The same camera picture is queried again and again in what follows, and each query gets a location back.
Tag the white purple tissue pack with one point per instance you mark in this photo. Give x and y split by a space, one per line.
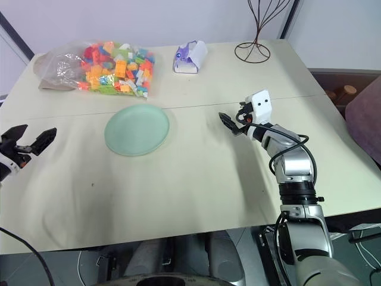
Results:
190 58

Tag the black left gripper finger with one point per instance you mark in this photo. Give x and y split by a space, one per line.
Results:
43 141
18 134

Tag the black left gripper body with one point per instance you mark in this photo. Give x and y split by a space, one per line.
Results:
12 152

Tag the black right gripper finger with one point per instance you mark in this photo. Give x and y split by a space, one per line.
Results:
228 122
243 107

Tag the wooden knob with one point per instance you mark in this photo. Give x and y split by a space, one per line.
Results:
349 89

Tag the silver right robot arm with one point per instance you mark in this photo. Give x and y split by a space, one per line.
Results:
294 167

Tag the purple upholstered seat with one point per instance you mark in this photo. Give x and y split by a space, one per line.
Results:
366 119

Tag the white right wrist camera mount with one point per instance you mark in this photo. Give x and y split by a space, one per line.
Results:
261 104

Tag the pale green round plate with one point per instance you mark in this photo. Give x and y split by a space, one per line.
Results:
137 129

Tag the clear bag of building blocks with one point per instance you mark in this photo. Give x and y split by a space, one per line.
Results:
116 70

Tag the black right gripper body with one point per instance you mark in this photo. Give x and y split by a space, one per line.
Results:
244 125

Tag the black window frame bar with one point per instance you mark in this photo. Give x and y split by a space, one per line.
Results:
288 19
18 34

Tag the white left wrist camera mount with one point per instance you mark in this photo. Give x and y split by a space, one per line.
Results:
7 168

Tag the dark round robot torso rim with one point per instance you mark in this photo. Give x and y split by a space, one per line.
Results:
163 280

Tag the cream table cloth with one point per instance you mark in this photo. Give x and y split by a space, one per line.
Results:
178 178

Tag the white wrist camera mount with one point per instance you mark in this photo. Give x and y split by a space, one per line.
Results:
261 104
7 168

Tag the grey rounded robot leg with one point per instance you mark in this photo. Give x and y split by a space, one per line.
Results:
221 253
146 256

